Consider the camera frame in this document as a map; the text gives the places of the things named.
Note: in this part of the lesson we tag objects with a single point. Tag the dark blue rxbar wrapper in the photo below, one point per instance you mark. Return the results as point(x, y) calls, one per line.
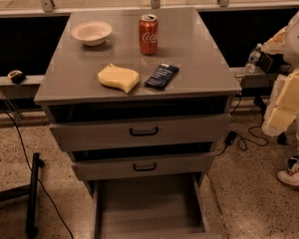
point(161, 76)

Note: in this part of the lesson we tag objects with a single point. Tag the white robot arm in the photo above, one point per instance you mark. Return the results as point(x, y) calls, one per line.
point(291, 45)

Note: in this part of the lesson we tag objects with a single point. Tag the grey middle drawer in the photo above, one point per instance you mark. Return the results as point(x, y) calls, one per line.
point(128, 167)

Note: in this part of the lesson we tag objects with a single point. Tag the grey drawer cabinet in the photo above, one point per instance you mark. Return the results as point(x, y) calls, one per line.
point(203, 86)

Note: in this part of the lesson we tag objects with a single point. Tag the grey open bottom drawer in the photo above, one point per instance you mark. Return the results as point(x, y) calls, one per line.
point(152, 207)

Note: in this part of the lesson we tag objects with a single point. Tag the grey top drawer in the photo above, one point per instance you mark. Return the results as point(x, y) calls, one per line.
point(121, 133)

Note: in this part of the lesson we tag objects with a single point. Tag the small black box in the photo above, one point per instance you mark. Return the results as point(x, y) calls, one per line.
point(270, 63)

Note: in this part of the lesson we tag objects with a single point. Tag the clear plastic water bottle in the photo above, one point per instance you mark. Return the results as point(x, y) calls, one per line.
point(253, 58)

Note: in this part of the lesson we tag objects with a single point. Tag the white orange sneaker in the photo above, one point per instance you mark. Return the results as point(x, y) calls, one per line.
point(291, 175)

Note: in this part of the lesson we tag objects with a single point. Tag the red coca-cola can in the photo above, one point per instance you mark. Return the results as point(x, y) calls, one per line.
point(148, 29)

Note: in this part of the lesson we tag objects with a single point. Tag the yellow sponge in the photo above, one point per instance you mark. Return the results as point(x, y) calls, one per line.
point(118, 78)

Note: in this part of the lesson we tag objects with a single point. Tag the white paper bowl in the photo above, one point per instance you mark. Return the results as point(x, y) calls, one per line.
point(92, 33)

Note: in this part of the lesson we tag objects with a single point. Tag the black metal stand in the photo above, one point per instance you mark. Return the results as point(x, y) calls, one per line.
point(31, 191)

